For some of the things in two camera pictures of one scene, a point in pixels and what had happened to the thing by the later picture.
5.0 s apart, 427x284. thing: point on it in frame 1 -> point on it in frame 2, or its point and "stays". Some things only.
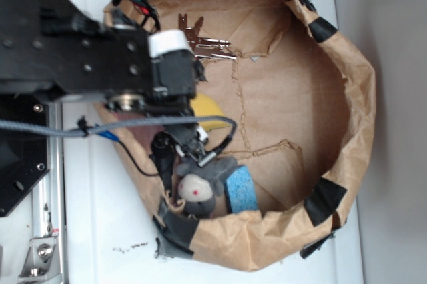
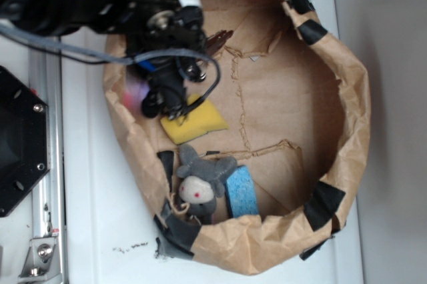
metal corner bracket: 41,261 stays
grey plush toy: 199,185 stays
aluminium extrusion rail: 48,195 stays
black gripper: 176,69 -> 182,27
